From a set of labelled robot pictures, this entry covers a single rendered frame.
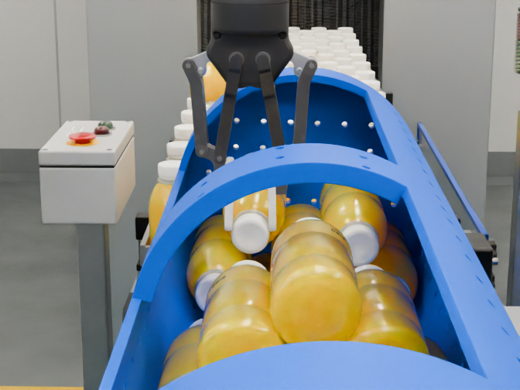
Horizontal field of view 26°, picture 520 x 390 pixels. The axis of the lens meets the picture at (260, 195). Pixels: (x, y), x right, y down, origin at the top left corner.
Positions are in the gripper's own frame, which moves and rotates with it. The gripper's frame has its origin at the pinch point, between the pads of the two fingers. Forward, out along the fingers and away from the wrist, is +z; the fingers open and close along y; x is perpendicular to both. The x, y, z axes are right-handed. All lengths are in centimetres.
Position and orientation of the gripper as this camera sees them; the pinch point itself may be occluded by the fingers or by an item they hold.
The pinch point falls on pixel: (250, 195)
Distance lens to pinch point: 113.6
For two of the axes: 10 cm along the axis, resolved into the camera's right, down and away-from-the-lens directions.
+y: 10.0, 0.1, -0.2
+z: 0.0, 9.6, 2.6
